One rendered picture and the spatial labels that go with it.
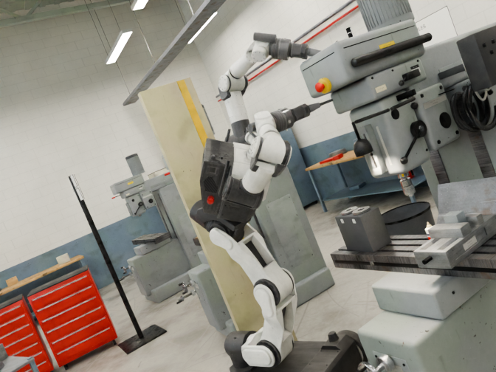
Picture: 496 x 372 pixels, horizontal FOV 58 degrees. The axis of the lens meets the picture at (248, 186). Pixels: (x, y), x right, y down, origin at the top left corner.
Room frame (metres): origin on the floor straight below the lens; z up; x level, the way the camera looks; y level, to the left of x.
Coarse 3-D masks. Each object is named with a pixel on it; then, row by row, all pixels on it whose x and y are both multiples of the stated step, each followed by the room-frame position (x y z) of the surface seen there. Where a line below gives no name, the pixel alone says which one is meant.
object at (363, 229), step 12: (336, 216) 2.30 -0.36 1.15; (348, 216) 2.19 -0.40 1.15; (360, 216) 2.10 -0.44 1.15; (372, 216) 2.12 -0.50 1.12; (348, 228) 2.22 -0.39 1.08; (360, 228) 2.13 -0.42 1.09; (372, 228) 2.11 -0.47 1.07; (384, 228) 2.14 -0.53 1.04; (348, 240) 2.26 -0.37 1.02; (360, 240) 2.16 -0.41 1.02; (372, 240) 2.11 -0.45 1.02; (384, 240) 2.13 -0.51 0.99
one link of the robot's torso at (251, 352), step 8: (256, 336) 2.25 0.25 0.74; (248, 344) 2.20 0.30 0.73; (256, 344) 2.24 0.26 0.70; (248, 352) 2.17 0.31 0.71; (256, 352) 2.13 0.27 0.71; (264, 352) 2.09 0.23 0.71; (248, 360) 2.19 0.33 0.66; (256, 360) 2.15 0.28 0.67; (264, 360) 2.11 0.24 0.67; (272, 360) 2.08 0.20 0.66
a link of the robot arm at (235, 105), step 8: (224, 80) 2.13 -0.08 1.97; (224, 88) 2.14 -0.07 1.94; (224, 96) 2.17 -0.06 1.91; (232, 96) 2.16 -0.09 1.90; (240, 96) 2.17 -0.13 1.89; (232, 104) 2.15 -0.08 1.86; (240, 104) 2.16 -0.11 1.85; (232, 112) 2.15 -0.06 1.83; (240, 112) 2.15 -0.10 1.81; (232, 120) 2.16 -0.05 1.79
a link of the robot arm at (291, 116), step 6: (282, 108) 1.86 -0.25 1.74; (288, 108) 1.86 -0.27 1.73; (294, 108) 1.86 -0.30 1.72; (300, 108) 1.87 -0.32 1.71; (306, 108) 1.86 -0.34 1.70; (288, 114) 1.84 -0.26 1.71; (294, 114) 1.86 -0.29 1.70; (300, 114) 1.86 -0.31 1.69; (306, 114) 1.86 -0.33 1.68; (288, 120) 1.83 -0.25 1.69; (294, 120) 1.87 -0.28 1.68; (288, 126) 1.85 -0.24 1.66
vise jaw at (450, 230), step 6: (468, 222) 1.68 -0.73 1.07; (432, 228) 1.77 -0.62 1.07; (438, 228) 1.74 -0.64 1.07; (444, 228) 1.72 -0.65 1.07; (450, 228) 1.69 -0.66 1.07; (456, 228) 1.67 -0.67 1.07; (462, 228) 1.66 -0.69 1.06; (468, 228) 1.67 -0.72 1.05; (432, 234) 1.77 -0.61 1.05; (438, 234) 1.74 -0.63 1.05; (444, 234) 1.72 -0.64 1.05; (450, 234) 1.70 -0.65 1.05; (456, 234) 1.67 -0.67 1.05; (462, 234) 1.65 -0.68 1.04
